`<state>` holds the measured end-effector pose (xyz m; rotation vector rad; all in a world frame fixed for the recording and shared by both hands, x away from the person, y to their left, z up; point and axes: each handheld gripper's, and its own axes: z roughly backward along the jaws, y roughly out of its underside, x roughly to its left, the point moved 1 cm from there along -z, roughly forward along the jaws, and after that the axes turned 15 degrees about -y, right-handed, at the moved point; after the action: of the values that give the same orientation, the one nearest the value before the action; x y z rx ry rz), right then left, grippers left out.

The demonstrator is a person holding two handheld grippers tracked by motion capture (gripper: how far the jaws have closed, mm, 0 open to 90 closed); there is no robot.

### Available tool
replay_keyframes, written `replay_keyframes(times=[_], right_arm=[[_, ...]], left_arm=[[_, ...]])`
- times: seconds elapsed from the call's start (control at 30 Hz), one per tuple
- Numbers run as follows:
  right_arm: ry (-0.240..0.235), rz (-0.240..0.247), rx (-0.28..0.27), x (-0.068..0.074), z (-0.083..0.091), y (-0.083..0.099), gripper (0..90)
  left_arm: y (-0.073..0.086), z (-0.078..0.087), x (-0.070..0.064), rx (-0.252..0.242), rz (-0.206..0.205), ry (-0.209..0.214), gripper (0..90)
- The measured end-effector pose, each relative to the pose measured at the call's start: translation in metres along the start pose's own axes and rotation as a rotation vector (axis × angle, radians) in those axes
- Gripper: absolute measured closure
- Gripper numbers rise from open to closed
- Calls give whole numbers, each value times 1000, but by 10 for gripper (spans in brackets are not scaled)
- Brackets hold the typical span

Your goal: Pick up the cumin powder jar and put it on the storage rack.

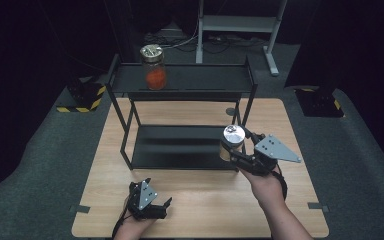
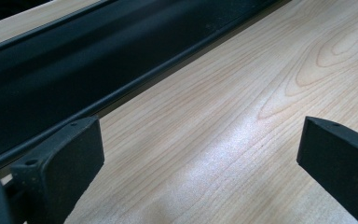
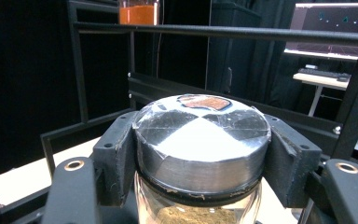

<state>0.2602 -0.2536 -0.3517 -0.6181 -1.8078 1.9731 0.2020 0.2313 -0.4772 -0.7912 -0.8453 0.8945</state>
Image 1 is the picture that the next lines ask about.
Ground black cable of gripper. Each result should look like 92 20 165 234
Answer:
273 165 289 202
111 199 131 240

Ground silver-lidded glass jar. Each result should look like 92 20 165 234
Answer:
218 124 247 163

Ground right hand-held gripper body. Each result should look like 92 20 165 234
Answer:
239 133 303 176

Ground grey metal stand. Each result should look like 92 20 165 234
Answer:
195 0 288 77

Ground black stand base hazard tape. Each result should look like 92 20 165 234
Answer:
56 78 107 114
293 87 345 119

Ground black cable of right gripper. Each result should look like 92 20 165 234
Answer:
273 165 289 202

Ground black two-tier metal rack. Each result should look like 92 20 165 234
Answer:
105 54 259 172

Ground grey tape strip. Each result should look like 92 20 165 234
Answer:
307 201 330 214
68 204 91 215

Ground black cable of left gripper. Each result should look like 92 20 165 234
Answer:
111 199 131 240

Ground bundle of floor cables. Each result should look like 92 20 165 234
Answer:
142 31 268 55

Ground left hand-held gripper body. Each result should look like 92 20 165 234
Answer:
126 180 168 221

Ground person's left hand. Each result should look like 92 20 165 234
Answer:
113 199 156 240

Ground person's right hand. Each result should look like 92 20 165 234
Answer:
239 166 286 211

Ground gold-lidded glass jar red contents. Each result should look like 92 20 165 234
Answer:
139 43 167 91

